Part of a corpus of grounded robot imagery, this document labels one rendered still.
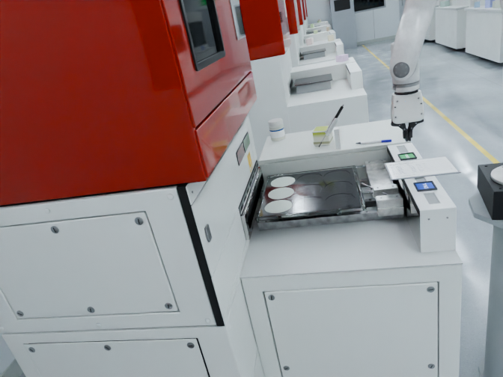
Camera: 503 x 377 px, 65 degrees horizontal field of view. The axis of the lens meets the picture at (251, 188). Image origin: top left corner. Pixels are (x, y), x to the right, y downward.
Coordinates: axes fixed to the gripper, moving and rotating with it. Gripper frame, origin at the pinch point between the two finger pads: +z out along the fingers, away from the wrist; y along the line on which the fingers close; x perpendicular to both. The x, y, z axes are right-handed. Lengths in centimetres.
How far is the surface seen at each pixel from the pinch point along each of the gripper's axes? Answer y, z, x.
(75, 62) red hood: -74, -46, -64
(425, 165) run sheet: 3.8, 8.8, -8.5
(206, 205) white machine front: -58, -8, -56
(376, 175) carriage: -10.4, 17.2, 6.8
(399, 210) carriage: -7.2, 18.3, -20.6
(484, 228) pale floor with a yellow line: 65, 105, 100
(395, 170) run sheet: -6.0, 8.8, -9.3
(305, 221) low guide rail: -38.0, 20.9, -17.1
